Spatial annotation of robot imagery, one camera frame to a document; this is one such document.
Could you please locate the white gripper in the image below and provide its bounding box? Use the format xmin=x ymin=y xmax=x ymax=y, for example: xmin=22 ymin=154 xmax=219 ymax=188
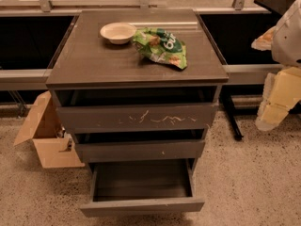
xmin=251 ymin=0 xmax=301 ymax=131

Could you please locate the grey bottom drawer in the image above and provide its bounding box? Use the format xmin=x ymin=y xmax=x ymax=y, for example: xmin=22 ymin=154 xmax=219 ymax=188
xmin=81 ymin=159 xmax=203 ymax=218

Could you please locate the grey drawer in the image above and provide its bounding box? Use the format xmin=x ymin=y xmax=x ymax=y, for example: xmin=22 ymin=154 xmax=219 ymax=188
xmin=81 ymin=159 xmax=203 ymax=218
xmin=75 ymin=129 xmax=207 ymax=163
xmin=55 ymin=87 xmax=217 ymax=134

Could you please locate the grey drawer cabinet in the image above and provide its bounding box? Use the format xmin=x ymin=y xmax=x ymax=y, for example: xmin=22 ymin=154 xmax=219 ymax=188
xmin=45 ymin=8 xmax=230 ymax=168

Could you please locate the grey middle drawer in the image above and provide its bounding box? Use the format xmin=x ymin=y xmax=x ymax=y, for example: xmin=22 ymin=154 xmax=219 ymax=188
xmin=75 ymin=129 xmax=207 ymax=163

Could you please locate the grey top drawer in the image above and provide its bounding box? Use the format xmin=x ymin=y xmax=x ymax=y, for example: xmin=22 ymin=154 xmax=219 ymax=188
xmin=55 ymin=87 xmax=217 ymax=134

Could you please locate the black side table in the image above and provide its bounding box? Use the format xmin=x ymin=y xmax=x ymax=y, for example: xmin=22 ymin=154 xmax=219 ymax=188
xmin=220 ymin=0 xmax=301 ymax=142

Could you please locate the green chip bag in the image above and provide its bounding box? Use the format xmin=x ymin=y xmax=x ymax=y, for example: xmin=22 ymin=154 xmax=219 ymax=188
xmin=132 ymin=27 xmax=187 ymax=70

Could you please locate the white bowl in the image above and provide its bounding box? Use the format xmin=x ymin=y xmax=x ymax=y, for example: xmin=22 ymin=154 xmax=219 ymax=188
xmin=100 ymin=23 xmax=136 ymax=45

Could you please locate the open cardboard box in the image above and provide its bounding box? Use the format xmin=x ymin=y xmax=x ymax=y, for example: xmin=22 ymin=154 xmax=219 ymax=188
xmin=14 ymin=91 xmax=85 ymax=169

